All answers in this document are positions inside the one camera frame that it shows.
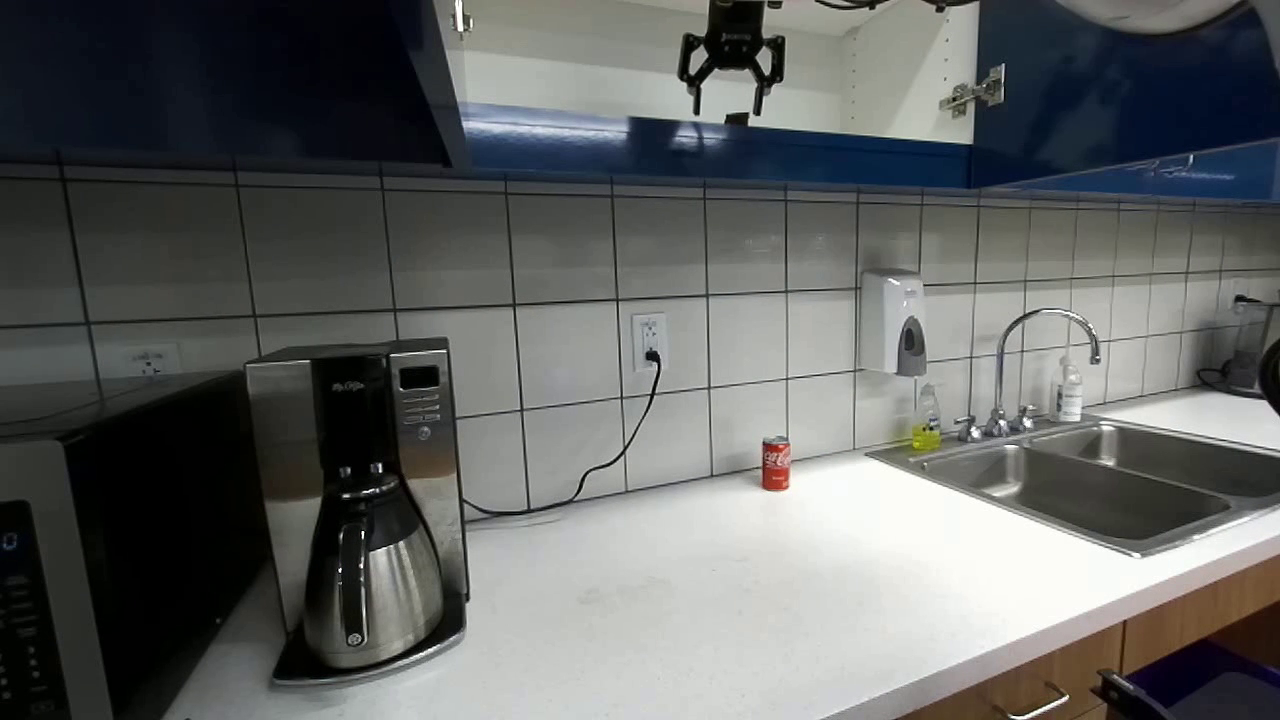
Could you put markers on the blue upper cabinet door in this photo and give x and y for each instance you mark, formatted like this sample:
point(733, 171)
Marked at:
point(225, 83)

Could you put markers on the blue bin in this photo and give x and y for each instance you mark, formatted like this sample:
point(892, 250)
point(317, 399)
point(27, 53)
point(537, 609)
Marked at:
point(1198, 682)

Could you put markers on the black microwave oven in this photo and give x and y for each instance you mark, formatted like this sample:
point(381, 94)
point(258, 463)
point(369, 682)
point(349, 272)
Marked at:
point(131, 530)

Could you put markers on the wooden drawer front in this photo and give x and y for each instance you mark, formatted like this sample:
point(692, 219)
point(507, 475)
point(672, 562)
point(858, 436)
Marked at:
point(1048, 687)

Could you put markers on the stainless steel double sink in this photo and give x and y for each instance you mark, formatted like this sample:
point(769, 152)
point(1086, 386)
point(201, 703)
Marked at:
point(1118, 485)

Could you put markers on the open upper cabinet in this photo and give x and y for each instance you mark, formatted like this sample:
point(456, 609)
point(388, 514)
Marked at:
point(873, 94)

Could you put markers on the stainless steel coffee maker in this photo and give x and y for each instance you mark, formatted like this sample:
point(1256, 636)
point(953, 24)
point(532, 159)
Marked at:
point(349, 405)

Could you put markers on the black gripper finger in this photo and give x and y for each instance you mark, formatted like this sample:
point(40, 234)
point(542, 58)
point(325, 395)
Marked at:
point(688, 74)
point(764, 68)

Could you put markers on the yellow dish soap bottle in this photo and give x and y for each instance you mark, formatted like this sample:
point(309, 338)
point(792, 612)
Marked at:
point(926, 429)

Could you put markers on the small white pump bottle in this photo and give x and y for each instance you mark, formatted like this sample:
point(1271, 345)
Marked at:
point(1070, 395)

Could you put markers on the white soap dispenser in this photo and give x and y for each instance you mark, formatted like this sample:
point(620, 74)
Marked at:
point(892, 335)

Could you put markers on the red soda can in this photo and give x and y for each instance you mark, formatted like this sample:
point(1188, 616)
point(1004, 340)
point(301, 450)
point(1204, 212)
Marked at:
point(776, 465)

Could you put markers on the steel coffee carafe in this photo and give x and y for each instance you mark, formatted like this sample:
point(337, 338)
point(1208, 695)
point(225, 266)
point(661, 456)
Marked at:
point(372, 578)

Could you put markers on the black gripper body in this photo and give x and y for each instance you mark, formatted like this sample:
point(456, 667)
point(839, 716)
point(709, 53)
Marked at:
point(733, 30)

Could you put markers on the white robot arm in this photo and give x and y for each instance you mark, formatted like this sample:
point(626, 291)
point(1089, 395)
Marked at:
point(1133, 17)

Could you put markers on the white wall outlet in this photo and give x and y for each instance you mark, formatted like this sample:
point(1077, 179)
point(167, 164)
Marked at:
point(648, 335)

